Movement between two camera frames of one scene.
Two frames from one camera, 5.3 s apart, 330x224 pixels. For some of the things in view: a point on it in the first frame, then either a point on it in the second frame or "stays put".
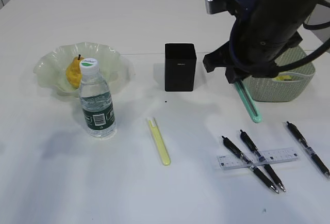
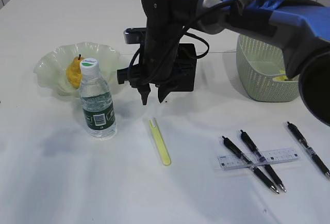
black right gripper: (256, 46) → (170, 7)
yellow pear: (73, 73) stays put
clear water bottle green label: (97, 108) stays put
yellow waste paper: (283, 78) stays put
